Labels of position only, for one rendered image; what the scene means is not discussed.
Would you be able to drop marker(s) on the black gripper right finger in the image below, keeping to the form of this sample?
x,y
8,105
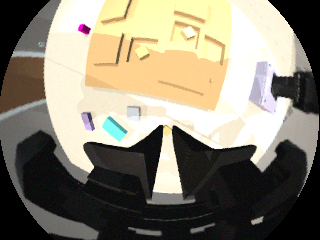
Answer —
x,y
197,162

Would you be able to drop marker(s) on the magenta block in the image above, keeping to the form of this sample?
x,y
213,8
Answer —
x,y
84,29

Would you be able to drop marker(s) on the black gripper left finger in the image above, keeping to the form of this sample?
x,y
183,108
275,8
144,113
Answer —
x,y
140,160

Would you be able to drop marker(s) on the purple rectangular block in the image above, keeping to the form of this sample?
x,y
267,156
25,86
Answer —
x,y
87,120

